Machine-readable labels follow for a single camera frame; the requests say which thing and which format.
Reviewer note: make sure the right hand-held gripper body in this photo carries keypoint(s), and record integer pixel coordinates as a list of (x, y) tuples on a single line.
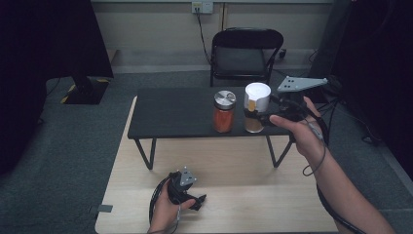
[(293, 97)]

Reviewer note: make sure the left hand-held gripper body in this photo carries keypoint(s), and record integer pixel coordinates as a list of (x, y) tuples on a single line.
[(183, 185)]

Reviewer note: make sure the spice jar with white lid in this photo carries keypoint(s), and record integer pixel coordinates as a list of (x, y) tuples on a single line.
[(256, 102)]

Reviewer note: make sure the spice jar with silver lid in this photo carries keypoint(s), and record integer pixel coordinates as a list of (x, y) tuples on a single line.
[(224, 112)]

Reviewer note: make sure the black raised shelf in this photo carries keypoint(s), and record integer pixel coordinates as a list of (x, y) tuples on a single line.
[(181, 112)]

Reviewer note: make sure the person's left hand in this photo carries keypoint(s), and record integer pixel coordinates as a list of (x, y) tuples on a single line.
[(165, 211)]

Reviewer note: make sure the person's right hand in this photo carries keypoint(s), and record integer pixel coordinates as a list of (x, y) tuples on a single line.
[(303, 133)]

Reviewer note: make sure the black folding chair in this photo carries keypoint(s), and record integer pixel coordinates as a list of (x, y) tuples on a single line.
[(242, 57)]

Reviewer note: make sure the grey tape strip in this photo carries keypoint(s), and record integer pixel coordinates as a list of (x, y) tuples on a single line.
[(103, 208)]

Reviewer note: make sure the dark curtain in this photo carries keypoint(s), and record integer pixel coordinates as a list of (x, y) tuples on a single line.
[(39, 65), (380, 65)]

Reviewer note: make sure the black plug at wall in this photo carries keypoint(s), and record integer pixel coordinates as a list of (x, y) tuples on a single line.
[(282, 53)]

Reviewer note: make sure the white wall socket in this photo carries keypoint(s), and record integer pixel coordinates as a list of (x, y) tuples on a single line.
[(202, 6)]

